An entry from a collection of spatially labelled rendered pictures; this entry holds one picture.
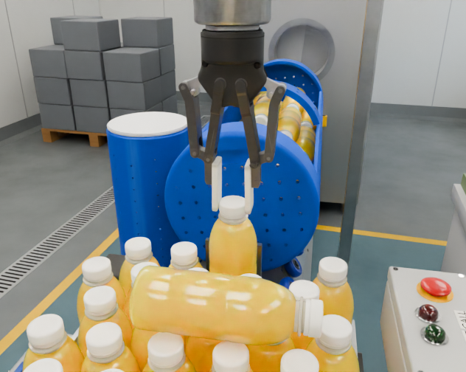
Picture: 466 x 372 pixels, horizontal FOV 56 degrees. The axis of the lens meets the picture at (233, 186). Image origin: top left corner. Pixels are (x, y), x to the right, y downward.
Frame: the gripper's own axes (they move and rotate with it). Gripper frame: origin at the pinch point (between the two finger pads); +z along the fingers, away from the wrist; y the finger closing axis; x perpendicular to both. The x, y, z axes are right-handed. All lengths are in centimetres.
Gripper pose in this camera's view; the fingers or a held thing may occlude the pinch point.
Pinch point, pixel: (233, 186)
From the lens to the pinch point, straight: 59.9
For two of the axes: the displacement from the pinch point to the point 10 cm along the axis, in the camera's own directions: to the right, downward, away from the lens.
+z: 0.0, 9.1, 4.1
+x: -1.9, 4.0, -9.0
